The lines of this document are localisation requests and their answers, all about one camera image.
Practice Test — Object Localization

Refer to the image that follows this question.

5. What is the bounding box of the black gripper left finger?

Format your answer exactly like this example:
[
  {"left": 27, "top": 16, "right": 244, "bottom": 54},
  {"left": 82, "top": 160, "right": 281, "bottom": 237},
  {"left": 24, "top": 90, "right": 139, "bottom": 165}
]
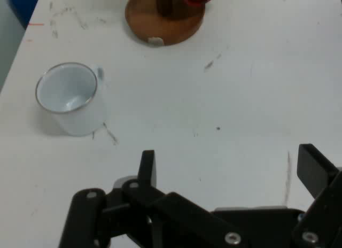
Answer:
[{"left": 58, "top": 149, "right": 249, "bottom": 248}]

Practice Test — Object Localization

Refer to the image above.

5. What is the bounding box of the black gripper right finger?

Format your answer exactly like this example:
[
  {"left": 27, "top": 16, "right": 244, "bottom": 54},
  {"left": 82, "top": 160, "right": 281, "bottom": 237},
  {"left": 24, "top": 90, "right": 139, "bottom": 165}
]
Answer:
[{"left": 292, "top": 143, "right": 342, "bottom": 248}]

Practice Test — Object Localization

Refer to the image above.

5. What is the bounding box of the white enamel mug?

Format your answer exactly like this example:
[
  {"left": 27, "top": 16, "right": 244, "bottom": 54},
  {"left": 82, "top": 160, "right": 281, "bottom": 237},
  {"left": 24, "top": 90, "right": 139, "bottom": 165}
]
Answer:
[{"left": 35, "top": 62, "right": 107, "bottom": 137}]

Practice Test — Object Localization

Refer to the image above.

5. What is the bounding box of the wooden mug tree stand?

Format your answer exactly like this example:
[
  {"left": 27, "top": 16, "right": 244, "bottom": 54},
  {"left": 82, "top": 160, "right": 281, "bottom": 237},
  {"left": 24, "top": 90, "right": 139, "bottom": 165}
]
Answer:
[{"left": 125, "top": 0, "right": 206, "bottom": 47}]

